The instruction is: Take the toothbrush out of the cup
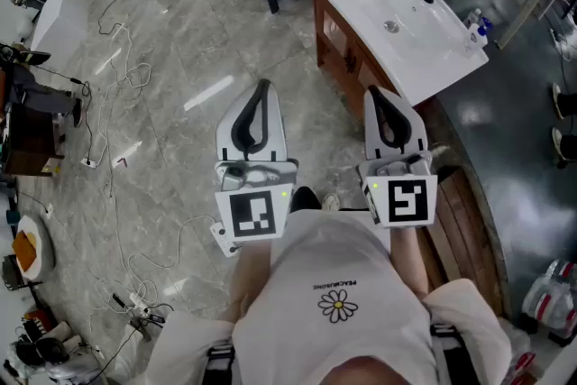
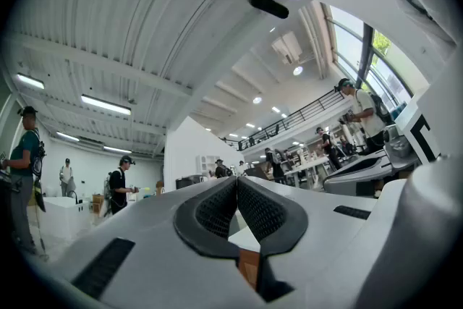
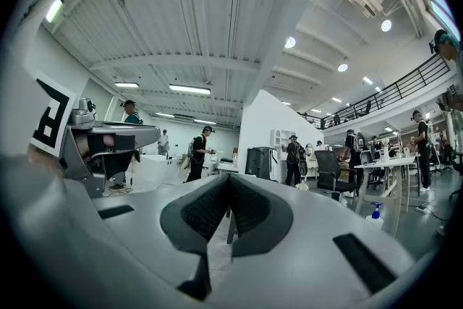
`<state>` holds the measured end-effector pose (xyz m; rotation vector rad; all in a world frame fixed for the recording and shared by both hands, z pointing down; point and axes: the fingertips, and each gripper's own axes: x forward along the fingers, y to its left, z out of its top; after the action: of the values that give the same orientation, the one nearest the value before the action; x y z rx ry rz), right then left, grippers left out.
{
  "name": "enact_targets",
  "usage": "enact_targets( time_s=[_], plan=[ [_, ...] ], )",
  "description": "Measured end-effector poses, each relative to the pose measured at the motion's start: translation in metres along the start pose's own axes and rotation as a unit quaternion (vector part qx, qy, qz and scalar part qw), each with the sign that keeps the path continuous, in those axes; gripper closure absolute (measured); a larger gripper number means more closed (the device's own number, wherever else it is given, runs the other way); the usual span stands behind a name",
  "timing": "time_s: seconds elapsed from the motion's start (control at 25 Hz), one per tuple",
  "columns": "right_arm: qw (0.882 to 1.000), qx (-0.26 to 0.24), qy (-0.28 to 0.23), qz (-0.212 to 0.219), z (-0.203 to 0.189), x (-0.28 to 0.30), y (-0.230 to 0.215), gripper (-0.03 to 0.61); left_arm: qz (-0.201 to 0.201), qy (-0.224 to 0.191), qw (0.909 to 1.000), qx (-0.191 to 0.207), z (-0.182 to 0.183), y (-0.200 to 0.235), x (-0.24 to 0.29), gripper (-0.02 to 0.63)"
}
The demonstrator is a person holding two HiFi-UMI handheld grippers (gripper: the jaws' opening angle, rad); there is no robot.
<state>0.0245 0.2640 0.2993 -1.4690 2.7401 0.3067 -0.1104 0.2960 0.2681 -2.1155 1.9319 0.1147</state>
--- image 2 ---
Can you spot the black faucet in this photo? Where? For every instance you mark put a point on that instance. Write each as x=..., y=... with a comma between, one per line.
x=73, y=196

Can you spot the black head-mounted camera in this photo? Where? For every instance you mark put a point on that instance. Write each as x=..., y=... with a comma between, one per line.
x=269, y=3

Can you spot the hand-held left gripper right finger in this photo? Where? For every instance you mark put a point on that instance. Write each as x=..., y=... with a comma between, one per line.
x=318, y=228

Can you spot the ceiling air conditioner unit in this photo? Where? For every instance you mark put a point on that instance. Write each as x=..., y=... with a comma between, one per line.
x=286, y=47

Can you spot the white cabinet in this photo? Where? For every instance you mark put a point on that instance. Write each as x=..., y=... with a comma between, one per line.
x=207, y=164

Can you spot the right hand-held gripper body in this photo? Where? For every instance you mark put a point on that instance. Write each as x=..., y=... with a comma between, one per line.
x=401, y=148

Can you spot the round ceiling light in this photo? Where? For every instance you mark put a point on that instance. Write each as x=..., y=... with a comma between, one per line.
x=257, y=100
x=297, y=70

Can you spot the black balcony railing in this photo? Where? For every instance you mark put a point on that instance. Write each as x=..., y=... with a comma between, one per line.
x=289, y=121

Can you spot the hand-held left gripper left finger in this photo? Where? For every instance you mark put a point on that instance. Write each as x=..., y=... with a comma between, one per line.
x=144, y=228

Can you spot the large window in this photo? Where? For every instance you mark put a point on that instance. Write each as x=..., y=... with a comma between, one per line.
x=376, y=61

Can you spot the long ceiling light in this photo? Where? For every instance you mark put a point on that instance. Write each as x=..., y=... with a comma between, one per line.
x=67, y=136
x=117, y=149
x=105, y=105
x=30, y=81

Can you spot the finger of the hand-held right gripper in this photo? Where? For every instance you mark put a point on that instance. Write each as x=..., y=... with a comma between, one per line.
x=347, y=182
x=374, y=155

